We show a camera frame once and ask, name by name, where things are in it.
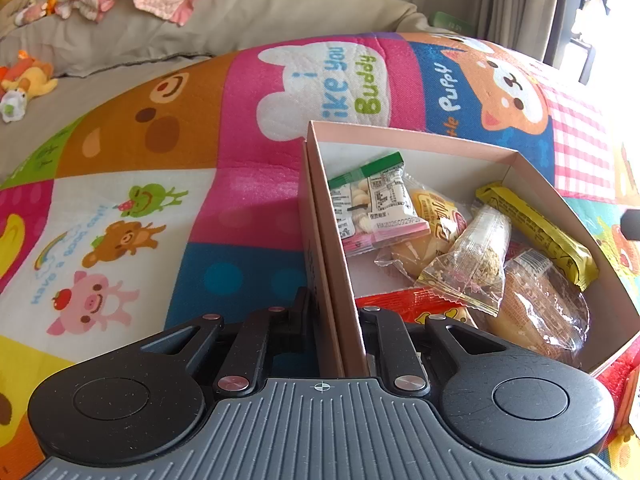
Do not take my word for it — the bread bun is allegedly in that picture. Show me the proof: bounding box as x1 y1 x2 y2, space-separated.
482 245 591 363

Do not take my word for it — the silver and green snack packet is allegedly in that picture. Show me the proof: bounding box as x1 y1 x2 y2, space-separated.
327 151 432 257

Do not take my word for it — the red snack packet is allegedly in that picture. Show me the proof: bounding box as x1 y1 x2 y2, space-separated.
356 287 478 328

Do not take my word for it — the green bag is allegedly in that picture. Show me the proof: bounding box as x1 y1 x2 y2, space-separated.
431 10 478 36

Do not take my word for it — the cereal bar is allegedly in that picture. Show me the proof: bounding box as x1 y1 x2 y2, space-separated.
416 203 512 317

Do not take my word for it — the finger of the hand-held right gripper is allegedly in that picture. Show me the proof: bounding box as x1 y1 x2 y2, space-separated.
619 208 640 241

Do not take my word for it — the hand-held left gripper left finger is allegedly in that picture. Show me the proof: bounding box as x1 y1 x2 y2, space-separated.
127 286 315 395

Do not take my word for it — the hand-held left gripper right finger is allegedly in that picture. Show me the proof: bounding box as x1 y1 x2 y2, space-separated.
358 306 518 395

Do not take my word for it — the yellow cake packet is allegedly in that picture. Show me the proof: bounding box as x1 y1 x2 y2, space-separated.
375 172 473 281

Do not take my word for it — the yellow candy bar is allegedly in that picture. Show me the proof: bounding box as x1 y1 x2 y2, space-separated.
474 181 600 291

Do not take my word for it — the grey curtain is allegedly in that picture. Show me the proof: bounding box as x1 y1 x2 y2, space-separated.
470 0 566 66

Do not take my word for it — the pink cardboard box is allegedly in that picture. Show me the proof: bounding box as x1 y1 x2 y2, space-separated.
300 120 640 378

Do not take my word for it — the colourful cartoon play mat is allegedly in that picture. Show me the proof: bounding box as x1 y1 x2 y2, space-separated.
0 30 640 480

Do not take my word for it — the orange plush toy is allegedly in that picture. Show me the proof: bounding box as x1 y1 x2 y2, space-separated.
0 50 60 123

